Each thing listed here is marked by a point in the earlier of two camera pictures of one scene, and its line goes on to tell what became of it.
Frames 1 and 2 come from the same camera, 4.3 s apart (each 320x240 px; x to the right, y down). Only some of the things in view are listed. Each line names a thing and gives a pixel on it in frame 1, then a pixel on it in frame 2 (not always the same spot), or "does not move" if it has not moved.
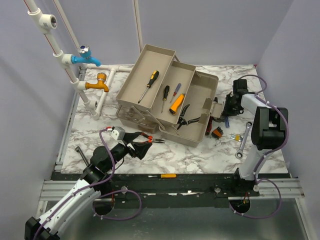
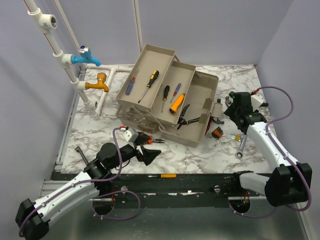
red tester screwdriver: (175, 93) does not move
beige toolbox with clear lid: (161, 92) does not move
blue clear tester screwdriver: (227, 123) to (129, 89)
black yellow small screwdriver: (166, 92) does not move
